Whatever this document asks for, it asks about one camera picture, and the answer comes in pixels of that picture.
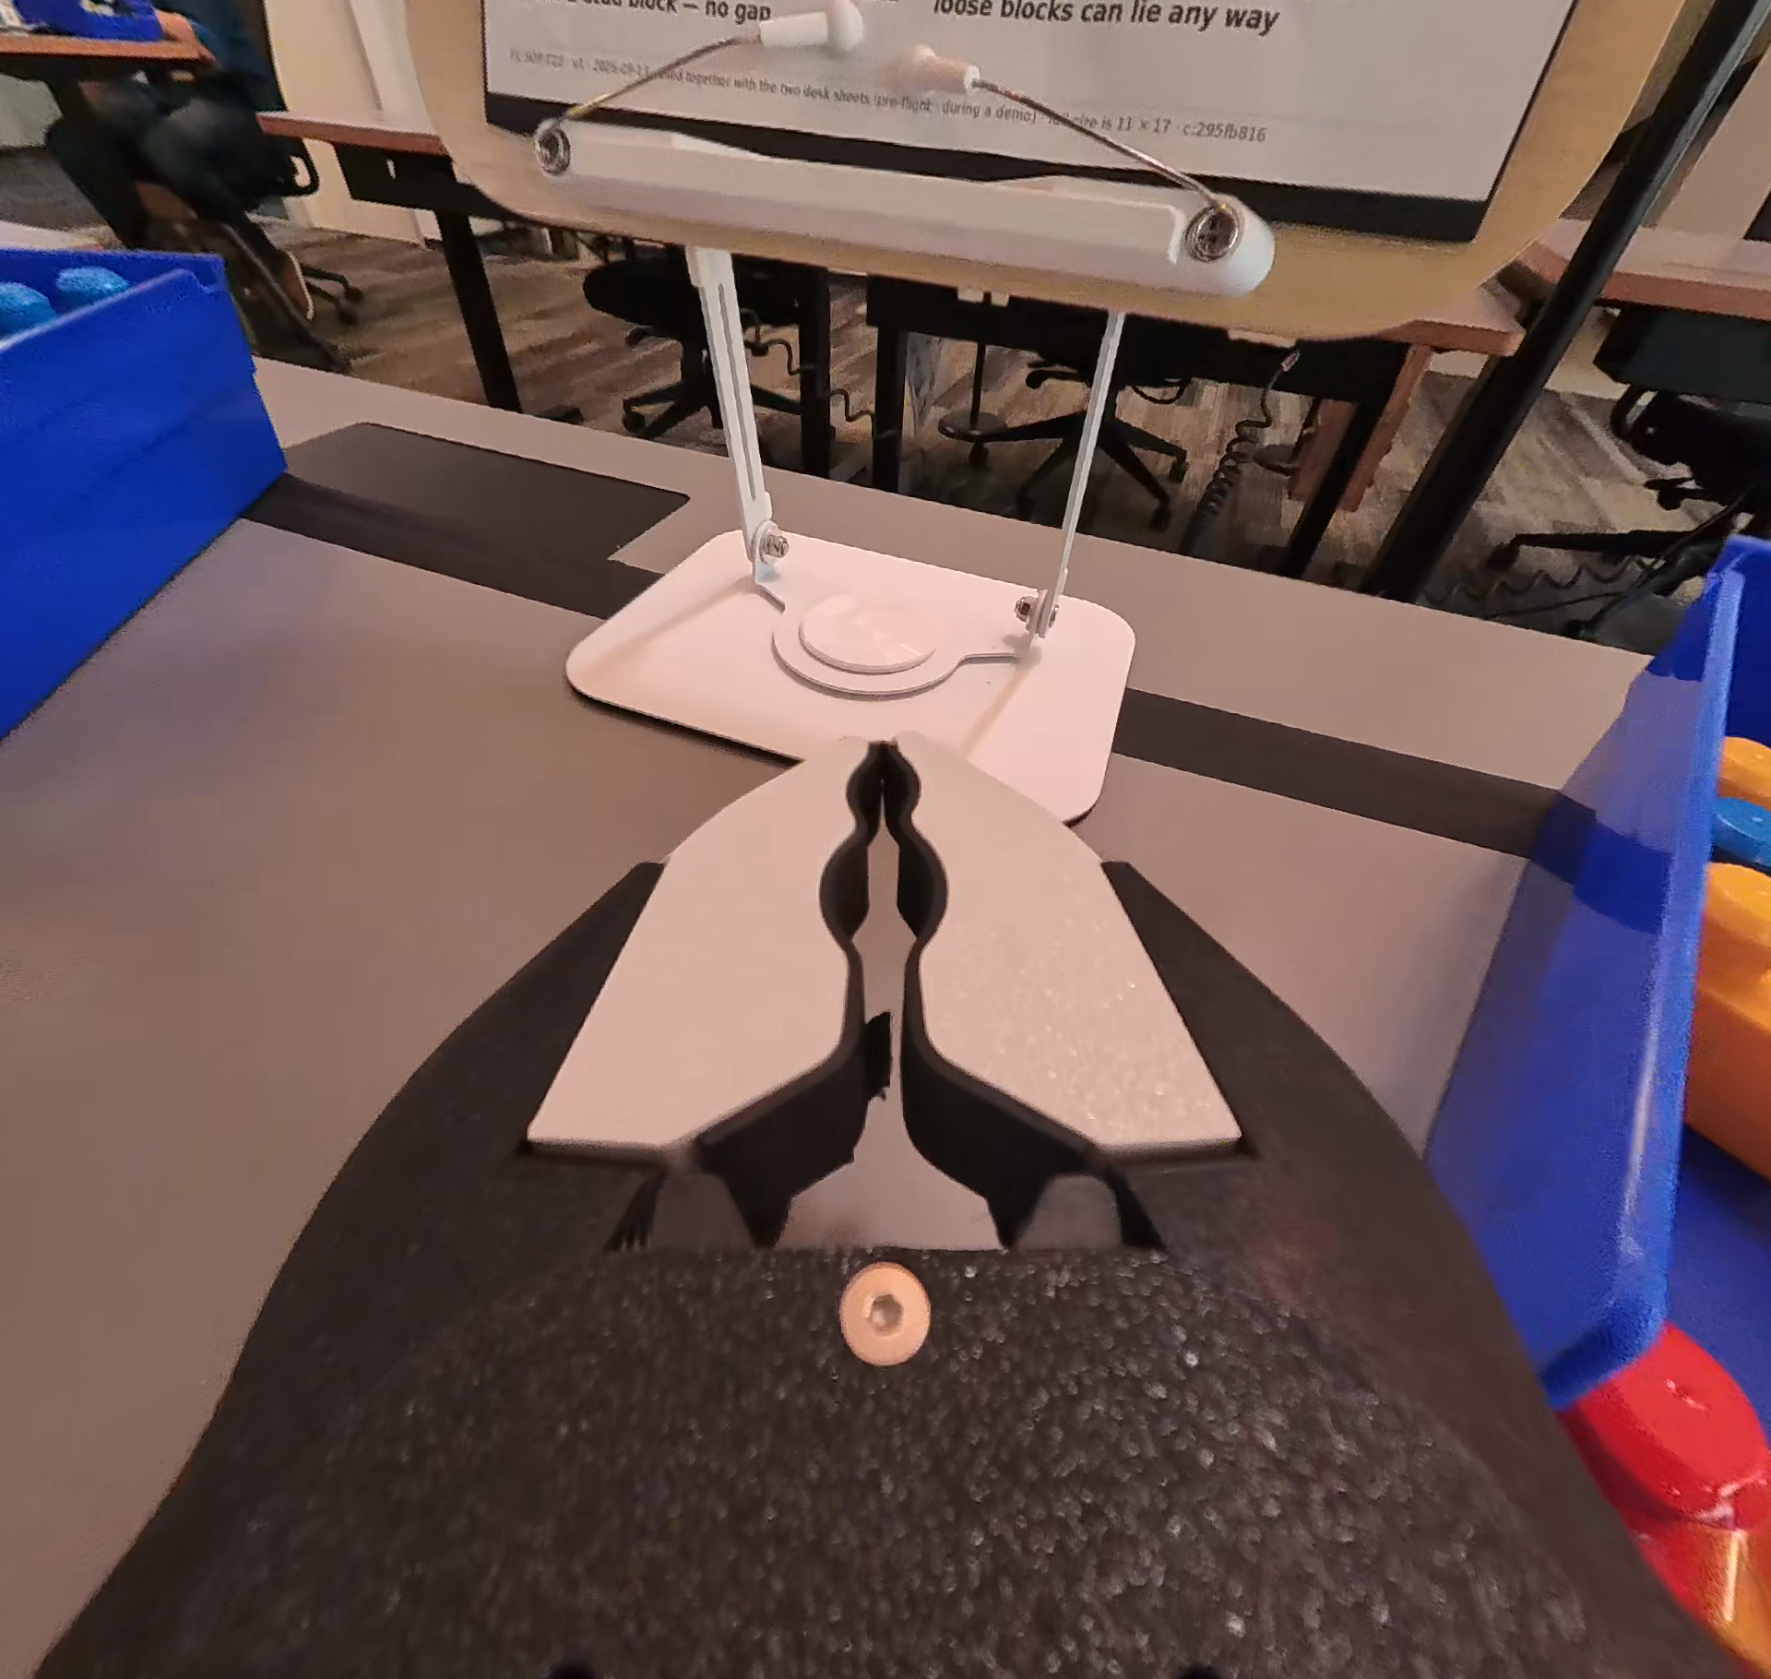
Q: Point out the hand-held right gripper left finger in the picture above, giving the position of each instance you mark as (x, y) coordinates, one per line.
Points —
(717, 1002)

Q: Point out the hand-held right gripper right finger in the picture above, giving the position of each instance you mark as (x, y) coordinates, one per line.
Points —
(1066, 1002)

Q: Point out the blue plastic bin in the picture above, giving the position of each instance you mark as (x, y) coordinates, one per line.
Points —
(124, 487)
(1566, 1016)

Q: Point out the heap of mega blocks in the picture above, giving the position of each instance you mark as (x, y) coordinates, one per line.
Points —
(1729, 1016)

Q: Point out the pile of mega blocks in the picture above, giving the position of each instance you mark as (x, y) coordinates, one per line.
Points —
(82, 289)

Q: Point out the white document stand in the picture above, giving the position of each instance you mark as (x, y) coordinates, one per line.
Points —
(663, 668)

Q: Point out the black office chair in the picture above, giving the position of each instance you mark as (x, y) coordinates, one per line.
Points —
(649, 295)
(1094, 432)
(1686, 432)

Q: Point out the black metal pole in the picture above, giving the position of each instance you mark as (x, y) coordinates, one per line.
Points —
(1566, 311)

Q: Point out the printed instruction sheet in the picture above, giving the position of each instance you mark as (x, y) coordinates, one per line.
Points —
(1109, 73)

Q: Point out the small blue bin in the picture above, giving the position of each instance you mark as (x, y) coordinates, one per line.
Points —
(82, 10)

